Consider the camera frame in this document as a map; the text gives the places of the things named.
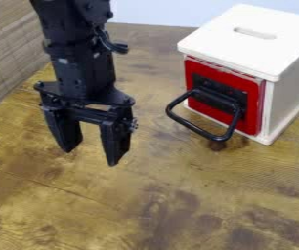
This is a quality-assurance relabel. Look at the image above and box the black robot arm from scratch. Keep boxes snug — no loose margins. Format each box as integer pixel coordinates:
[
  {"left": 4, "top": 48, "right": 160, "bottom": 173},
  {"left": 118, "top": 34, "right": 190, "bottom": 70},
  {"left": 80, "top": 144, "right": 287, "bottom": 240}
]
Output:
[{"left": 30, "top": 0, "right": 138, "bottom": 166}]

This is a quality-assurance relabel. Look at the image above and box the red drawer front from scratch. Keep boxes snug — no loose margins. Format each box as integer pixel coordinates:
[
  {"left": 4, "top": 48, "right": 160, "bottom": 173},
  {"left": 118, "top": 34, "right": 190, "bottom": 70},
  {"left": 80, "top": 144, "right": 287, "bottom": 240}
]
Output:
[{"left": 184, "top": 56, "right": 267, "bottom": 136}]

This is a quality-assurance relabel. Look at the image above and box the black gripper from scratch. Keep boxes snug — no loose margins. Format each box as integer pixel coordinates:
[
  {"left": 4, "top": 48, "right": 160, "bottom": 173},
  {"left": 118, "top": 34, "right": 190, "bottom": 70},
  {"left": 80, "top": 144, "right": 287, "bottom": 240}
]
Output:
[{"left": 34, "top": 41, "right": 139, "bottom": 166}]

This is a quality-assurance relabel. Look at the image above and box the white wooden drawer box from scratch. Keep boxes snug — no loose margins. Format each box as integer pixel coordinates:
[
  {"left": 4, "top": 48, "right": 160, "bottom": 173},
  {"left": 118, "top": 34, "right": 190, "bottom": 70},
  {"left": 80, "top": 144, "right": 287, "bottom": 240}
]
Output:
[{"left": 178, "top": 4, "right": 299, "bottom": 145}]

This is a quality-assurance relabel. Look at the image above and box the black metal drawer handle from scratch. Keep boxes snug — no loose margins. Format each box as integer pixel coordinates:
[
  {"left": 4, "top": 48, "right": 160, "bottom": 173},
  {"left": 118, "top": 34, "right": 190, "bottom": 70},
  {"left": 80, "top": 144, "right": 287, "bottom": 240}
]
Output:
[{"left": 166, "top": 87, "right": 244, "bottom": 142}]

